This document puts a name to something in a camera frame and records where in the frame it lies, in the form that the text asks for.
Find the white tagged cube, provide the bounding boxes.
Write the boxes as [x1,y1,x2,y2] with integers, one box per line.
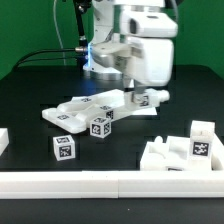
[53,135,76,161]
[90,117,111,138]

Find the white front fence rail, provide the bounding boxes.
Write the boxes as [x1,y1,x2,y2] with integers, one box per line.
[0,171,224,199]

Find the white flat plate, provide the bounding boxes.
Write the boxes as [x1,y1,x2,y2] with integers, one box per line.
[133,107,157,116]

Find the white left fence piece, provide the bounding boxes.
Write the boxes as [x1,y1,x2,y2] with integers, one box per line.
[0,128,9,156]

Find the white flat chair part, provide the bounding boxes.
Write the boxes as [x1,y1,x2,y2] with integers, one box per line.
[42,108,87,134]

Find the white right fence rail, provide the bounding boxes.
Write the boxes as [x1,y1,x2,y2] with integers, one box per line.
[211,135,224,171]

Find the white fence rail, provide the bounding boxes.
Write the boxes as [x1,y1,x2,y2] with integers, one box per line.
[0,171,224,199]
[211,135,224,171]

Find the white bar part upper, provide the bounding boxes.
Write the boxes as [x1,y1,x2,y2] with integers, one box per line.
[57,89,124,113]

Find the black cables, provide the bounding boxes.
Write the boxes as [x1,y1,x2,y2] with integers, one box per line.
[12,47,89,70]

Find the white tagged cube middle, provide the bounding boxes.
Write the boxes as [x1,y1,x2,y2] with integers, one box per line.
[90,117,111,138]

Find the white long bar part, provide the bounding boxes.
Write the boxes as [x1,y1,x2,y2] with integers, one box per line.
[75,102,132,123]

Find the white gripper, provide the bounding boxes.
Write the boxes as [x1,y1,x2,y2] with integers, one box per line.
[91,13,178,102]

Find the white tagged cube front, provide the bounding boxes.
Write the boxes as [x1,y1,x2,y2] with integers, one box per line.
[53,135,76,161]

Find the white chair seat part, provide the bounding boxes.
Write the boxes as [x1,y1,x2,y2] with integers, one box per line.
[139,135,214,172]

